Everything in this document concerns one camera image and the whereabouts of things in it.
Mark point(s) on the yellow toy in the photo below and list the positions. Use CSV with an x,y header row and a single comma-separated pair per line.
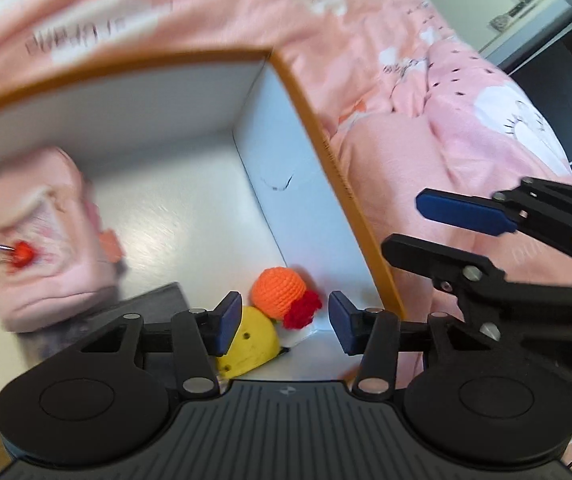
x,y
248,347

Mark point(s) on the red crochet flower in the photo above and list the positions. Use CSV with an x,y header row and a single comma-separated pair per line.
x,y
302,312

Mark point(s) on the pink cloud print blanket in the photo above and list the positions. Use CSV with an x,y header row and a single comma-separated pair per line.
x,y
415,110

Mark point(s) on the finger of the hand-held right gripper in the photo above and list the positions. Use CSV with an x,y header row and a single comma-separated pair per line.
x,y
430,255
458,210

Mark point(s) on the pink plush pouch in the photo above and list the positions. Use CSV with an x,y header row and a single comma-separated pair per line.
x,y
51,240

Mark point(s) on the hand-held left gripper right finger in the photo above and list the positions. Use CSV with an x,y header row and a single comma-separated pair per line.
x,y
341,329

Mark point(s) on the white cardboard box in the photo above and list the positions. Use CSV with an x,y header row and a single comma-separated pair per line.
x,y
181,125

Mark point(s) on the red heart charm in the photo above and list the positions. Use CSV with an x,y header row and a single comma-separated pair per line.
x,y
22,254

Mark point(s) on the orange crochet ball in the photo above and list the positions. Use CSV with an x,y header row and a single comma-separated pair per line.
x,y
278,292

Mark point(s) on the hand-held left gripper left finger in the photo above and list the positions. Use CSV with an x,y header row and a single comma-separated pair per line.
x,y
229,324

